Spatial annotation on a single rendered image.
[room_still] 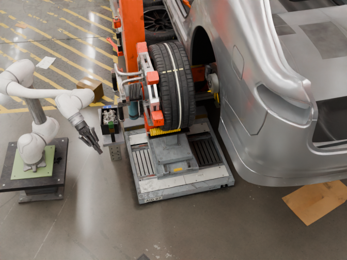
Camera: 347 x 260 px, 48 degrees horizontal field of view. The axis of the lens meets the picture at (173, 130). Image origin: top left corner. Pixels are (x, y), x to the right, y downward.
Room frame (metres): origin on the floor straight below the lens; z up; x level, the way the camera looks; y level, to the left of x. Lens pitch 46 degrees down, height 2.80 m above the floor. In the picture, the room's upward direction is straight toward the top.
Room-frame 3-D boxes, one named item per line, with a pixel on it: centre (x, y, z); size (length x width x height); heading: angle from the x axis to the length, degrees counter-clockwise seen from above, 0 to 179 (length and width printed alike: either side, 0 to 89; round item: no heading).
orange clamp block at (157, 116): (1.99, 0.11, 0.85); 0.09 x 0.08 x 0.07; 14
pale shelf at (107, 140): (2.32, 0.53, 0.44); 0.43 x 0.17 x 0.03; 14
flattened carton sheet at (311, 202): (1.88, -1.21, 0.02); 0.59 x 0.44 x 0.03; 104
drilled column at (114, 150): (2.35, 0.54, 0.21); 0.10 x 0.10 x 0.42; 14
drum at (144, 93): (2.27, 0.26, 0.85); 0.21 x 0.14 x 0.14; 104
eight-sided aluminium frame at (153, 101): (2.29, 0.19, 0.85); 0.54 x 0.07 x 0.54; 14
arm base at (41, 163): (2.02, 1.13, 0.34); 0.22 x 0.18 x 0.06; 17
